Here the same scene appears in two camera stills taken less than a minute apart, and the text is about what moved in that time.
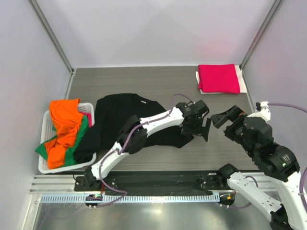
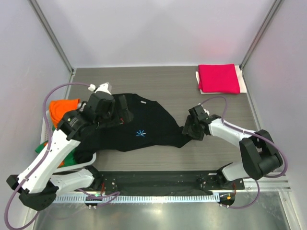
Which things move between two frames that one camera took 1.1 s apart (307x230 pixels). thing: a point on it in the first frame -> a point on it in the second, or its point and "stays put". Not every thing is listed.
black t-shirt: x=112 y=112 stays put
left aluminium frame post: x=52 y=35 stays put
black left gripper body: x=194 y=127 -> x=110 y=120
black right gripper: x=232 y=113 -> x=188 y=130
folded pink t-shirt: x=222 y=78 stays put
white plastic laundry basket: x=47 y=131 stays put
